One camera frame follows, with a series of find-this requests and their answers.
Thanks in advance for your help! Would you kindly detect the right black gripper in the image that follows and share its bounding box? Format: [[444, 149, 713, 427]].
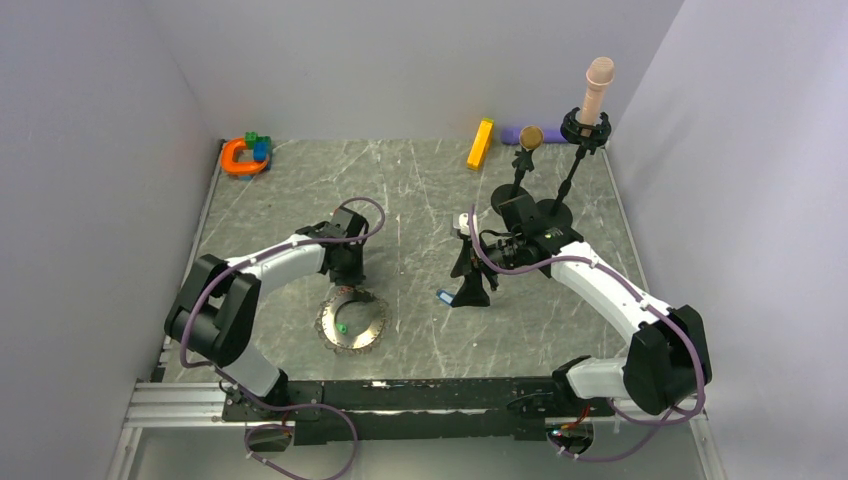
[[451, 235, 524, 308]]

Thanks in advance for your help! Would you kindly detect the blue key tag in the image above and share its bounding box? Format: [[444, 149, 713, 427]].
[[437, 289, 454, 306]]

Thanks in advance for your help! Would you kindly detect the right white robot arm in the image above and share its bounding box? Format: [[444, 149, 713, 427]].
[[451, 195, 712, 425]]

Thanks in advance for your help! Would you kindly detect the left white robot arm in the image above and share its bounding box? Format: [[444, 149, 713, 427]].
[[164, 207, 370, 420]]

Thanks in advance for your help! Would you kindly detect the short black microphone stand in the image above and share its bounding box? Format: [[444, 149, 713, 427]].
[[490, 147, 535, 215]]

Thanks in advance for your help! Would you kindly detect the tall black microphone stand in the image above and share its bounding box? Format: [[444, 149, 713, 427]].
[[536, 107, 612, 225]]

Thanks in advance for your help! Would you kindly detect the yellow toy block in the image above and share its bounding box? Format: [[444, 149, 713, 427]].
[[466, 118, 494, 171]]

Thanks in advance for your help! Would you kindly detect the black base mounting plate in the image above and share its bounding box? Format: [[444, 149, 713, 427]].
[[222, 376, 612, 446]]

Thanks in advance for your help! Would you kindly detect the blue toy block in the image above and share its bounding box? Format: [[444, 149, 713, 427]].
[[252, 142, 272, 163]]

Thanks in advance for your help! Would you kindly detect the purple cylinder toy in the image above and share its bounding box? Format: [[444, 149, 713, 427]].
[[499, 127, 567, 145]]

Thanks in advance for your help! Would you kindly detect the green toy block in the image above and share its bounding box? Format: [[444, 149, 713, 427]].
[[243, 131, 272, 152]]

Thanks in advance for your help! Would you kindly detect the pink microphone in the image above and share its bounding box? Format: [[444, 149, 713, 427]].
[[579, 57, 615, 125]]

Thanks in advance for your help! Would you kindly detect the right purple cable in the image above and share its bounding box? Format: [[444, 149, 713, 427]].
[[467, 205, 708, 463]]

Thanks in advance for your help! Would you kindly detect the purple cable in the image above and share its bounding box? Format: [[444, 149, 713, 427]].
[[178, 196, 387, 480], [467, 205, 708, 463]]

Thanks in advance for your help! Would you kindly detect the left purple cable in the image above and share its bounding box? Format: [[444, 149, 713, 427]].
[[178, 196, 387, 480]]

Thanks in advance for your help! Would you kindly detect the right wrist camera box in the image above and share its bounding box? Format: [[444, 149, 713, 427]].
[[451, 212, 471, 239]]

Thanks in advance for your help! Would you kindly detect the orange ring toy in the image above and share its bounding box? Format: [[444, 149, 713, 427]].
[[219, 138, 272, 177]]

